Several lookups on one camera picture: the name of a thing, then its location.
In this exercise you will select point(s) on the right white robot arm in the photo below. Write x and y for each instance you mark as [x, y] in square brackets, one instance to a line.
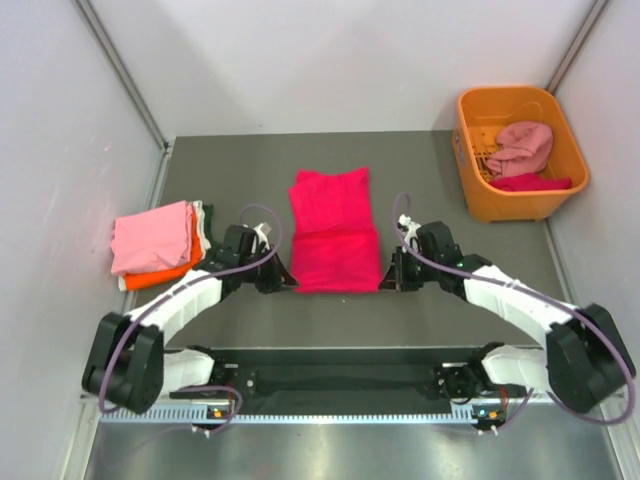
[580, 359]

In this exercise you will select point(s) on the dusty pink shirt in basket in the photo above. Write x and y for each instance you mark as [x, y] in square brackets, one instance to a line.
[524, 147]

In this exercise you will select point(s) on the magenta shirt in basket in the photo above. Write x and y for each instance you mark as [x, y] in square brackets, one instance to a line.
[530, 182]

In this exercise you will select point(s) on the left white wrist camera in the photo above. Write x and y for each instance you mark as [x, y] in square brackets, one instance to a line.
[261, 241]

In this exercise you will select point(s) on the folded light pink t-shirt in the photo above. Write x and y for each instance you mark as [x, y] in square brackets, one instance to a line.
[152, 241]

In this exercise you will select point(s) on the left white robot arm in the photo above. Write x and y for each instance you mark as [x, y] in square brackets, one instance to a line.
[128, 366]

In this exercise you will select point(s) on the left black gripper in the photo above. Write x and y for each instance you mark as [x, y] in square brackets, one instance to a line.
[278, 276]

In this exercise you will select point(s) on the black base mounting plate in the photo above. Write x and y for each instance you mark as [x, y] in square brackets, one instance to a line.
[352, 381]

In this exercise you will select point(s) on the orange plastic basket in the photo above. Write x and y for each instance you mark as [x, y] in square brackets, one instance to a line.
[481, 114]

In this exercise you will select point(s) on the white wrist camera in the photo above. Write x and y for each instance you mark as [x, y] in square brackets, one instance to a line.
[261, 241]
[408, 229]

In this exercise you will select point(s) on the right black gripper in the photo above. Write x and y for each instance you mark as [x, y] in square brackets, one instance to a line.
[396, 278]

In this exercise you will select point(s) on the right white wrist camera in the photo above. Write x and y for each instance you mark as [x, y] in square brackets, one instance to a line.
[408, 229]

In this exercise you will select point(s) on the grey slotted cable duct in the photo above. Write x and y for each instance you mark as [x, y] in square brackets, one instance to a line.
[202, 414]

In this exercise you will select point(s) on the magenta t-shirt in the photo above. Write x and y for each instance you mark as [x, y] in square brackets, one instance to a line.
[335, 245]

